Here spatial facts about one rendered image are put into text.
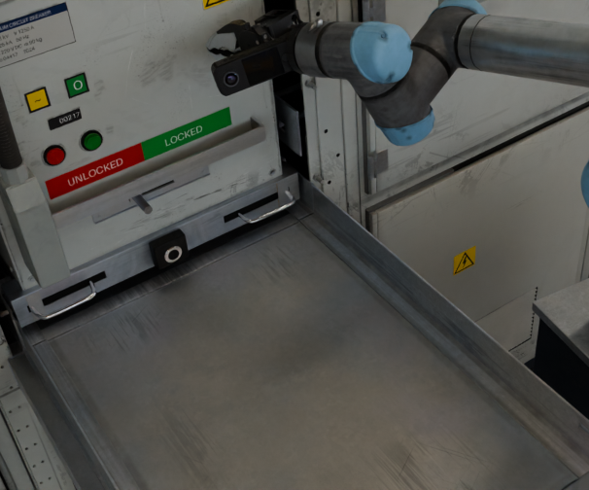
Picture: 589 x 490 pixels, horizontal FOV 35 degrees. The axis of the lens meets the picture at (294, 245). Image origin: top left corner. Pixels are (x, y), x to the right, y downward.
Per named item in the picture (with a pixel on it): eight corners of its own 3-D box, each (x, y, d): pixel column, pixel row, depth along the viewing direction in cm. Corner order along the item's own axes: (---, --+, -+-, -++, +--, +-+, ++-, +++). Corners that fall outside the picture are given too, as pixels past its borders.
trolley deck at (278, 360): (608, 478, 129) (615, 452, 125) (222, 749, 106) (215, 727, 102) (331, 230, 174) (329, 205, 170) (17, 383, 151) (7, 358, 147)
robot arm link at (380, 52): (397, 101, 119) (367, 53, 114) (334, 94, 127) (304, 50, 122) (426, 56, 122) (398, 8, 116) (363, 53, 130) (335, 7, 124)
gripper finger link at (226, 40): (229, 34, 145) (268, 36, 139) (201, 50, 142) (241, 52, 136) (223, 15, 144) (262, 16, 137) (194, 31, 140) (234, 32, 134)
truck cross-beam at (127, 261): (300, 198, 170) (297, 172, 166) (20, 328, 150) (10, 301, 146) (286, 185, 173) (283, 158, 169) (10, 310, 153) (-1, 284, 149)
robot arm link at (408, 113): (462, 97, 131) (431, 40, 124) (417, 157, 128) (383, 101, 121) (421, 89, 136) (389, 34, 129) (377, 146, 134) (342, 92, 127)
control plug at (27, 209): (73, 277, 138) (42, 182, 126) (42, 291, 136) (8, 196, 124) (52, 249, 143) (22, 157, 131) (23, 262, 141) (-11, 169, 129)
